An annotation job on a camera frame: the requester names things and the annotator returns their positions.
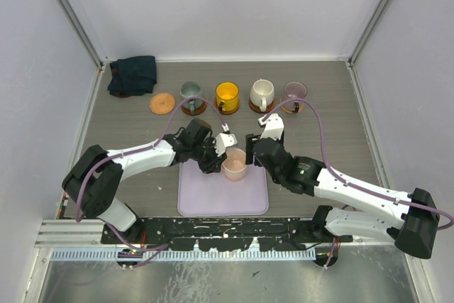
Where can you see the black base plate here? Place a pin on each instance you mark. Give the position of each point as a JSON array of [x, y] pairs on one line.
[[221, 234]]

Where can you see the pink ceramic mug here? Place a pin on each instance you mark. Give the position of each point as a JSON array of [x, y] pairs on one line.
[[234, 167]]

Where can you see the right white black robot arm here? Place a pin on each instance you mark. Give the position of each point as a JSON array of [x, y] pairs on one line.
[[409, 220]]

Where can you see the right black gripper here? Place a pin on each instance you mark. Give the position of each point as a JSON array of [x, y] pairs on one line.
[[250, 139]]

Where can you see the grey ceramic mug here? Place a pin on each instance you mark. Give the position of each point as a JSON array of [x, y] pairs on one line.
[[191, 94]]

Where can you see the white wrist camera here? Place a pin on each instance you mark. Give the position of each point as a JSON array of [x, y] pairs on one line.
[[273, 127], [225, 140]]

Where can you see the aluminium front rail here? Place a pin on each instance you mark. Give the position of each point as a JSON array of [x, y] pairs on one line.
[[66, 232]]

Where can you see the woven rattan coaster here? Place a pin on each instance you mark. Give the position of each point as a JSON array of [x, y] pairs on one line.
[[291, 105], [162, 103]]

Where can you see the lilac plastic tray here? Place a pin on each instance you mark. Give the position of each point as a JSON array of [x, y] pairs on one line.
[[201, 195]]

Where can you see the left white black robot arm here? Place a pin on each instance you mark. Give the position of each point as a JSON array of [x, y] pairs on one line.
[[93, 182]]

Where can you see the white ceramic mug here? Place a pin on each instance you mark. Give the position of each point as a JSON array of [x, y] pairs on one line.
[[262, 95]]

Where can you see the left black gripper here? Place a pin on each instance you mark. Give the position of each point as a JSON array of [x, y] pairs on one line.
[[214, 164]]

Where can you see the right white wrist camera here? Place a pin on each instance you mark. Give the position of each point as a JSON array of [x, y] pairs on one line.
[[273, 127]]

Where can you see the purple glass mug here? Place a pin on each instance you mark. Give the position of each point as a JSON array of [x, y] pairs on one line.
[[295, 89]]

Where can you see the dark blue folded cloth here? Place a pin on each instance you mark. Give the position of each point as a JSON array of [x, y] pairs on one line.
[[133, 76]]

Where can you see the yellow glass mug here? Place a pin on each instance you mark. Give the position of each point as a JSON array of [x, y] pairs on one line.
[[227, 97]]

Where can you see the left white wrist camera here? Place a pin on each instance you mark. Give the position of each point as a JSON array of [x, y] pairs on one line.
[[225, 140]]

